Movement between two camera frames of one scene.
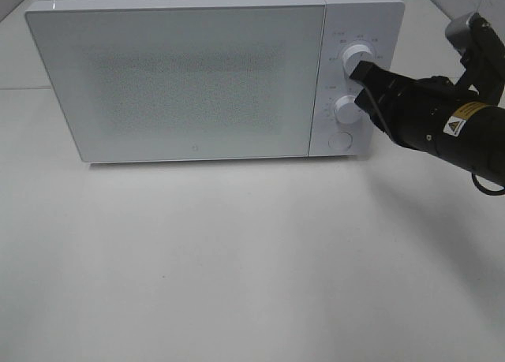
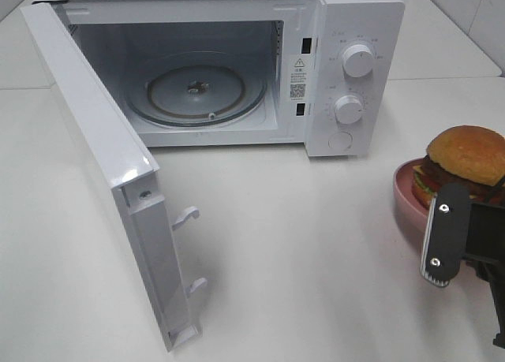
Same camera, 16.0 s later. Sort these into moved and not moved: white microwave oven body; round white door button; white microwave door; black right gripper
Moved: white microwave door; black right gripper
Not moved: white microwave oven body; round white door button
